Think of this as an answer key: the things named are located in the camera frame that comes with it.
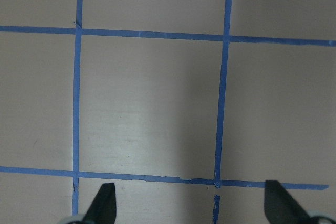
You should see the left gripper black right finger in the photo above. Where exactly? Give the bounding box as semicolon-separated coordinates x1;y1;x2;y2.
264;180;314;224

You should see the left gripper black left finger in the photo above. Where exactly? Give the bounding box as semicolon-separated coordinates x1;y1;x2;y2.
83;183;117;224

